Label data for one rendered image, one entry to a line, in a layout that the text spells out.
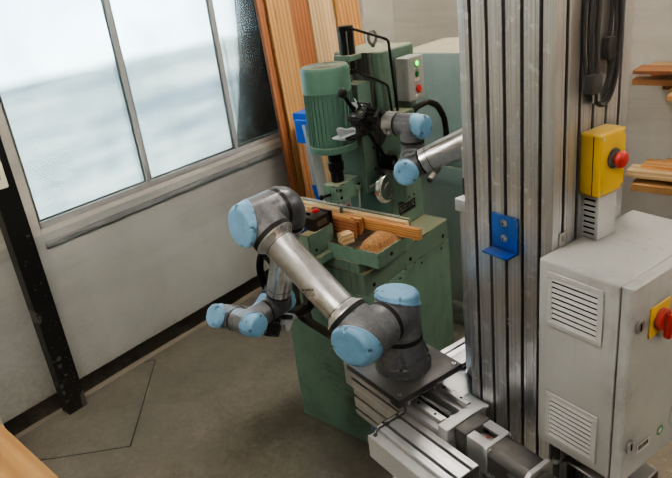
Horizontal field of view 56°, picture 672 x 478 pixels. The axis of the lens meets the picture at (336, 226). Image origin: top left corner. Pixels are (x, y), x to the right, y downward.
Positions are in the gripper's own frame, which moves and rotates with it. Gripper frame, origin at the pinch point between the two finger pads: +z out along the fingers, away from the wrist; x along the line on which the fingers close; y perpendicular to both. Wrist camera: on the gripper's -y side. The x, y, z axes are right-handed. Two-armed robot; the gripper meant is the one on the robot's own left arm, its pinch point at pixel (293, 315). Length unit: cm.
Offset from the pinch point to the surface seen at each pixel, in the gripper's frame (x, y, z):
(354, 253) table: 10.4, -24.9, 14.0
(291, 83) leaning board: -118, -118, 86
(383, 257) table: 20.9, -25.3, 17.2
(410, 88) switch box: 12, -89, 27
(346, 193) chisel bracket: -4, -47, 20
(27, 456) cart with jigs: -42, 56, -62
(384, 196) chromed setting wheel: 6, -49, 31
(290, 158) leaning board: -122, -76, 100
